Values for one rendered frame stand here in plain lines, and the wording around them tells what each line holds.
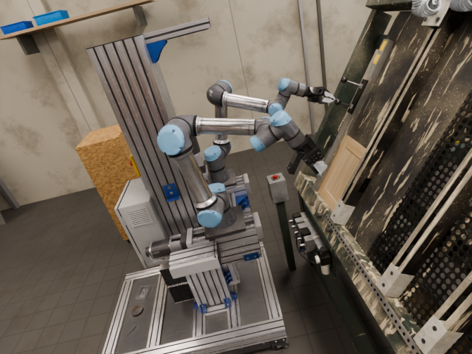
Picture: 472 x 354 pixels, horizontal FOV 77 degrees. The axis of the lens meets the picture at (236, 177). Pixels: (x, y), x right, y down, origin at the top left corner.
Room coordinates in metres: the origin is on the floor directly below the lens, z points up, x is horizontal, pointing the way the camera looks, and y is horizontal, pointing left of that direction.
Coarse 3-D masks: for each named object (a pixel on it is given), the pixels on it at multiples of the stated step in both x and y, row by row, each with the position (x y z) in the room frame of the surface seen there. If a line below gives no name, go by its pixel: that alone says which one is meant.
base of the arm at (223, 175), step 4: (224, 168) 1.83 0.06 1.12; (212, 172) 1.81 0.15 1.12; (216, 172) 1.80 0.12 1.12; (220, 172) 1.80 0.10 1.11; (224, 172) 1.82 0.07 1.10; (228, 172) 1.85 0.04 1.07; (212, 176) 1.82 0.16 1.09; (216, 176) 1.79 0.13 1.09; (220, 176) 1.79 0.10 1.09; (224, 176) 1.81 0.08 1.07; (228, 176) 1.82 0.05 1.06; (212, 180) 1.82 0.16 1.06; (216, 180) 1.79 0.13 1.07; (220, 180) 1.78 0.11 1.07; (224, 180) 1.79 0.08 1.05
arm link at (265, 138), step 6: (264, 126) 1.19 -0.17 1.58; (258, 132) 1.16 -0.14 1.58; (264, 132) 1.13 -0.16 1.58; (270, 132) 1.11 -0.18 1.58; (252, 138) 1.15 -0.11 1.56; (258, 138) 1.13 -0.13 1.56; (264, 138) 1.11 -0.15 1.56; (270, 138) 1.11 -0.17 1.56; (276, 138) 1.10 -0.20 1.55; (252, 144) 1.13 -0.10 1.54; (258, 144) 1.12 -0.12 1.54; (264, 144) 1.11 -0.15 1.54; (270, 144) 1.12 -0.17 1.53; (258, 150) 1.13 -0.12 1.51
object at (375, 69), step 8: (384, 40) 1.65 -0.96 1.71; (384, 48) 1.62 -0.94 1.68; (384, 56) 1.62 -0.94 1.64; (376, 64) 1.62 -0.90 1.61; (368, 72) 1.66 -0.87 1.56; (376, 72) 1.62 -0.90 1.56; (368, 80) 1.62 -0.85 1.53; (368, 88) 1.62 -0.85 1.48; (360, 104) 1.62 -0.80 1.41; (344, 120) 1.67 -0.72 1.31; (352, 120) 1.62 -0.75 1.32; (344, 128) 1.63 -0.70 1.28; (336, 136) 1.67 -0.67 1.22; (344, 136) 1.62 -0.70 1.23; (336, 144) 1.63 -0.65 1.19; (336, 152) 1.62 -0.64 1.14; (328, 160) 1.63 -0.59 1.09; (328, 168) 1.62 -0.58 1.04; (320, 184) 1.62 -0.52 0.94
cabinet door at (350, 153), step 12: (348, 144) 1.54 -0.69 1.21; (336, 156) 1.60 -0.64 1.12; (348, 156) 1.49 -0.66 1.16; (360, 156) 1.39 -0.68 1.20; (336, 168) 1.55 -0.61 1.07; (348, 168) 1.44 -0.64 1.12; (324, 180) 1.60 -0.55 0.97; (336, 180) 1.49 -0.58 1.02; (348, 180) 1.39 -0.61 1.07; (324, 192) 1.54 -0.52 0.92; (336, 192) 1.43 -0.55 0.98
